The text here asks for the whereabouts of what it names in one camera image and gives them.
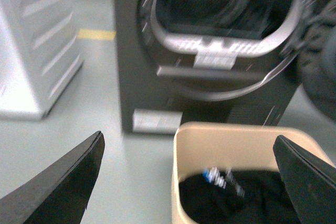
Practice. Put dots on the black printed clothes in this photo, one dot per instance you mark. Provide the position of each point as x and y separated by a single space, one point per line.
264 199

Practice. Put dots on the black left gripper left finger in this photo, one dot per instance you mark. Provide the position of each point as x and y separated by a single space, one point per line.
61 192

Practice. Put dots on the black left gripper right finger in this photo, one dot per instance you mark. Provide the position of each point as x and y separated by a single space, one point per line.
309 181

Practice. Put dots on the dark grey washing machine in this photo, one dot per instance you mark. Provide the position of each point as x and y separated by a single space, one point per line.
219 61

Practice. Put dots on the beige plastic laundry hamper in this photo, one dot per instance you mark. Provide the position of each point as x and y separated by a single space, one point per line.
200 145

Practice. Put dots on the black garment on washer door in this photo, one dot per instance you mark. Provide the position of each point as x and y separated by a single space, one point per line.
316 63

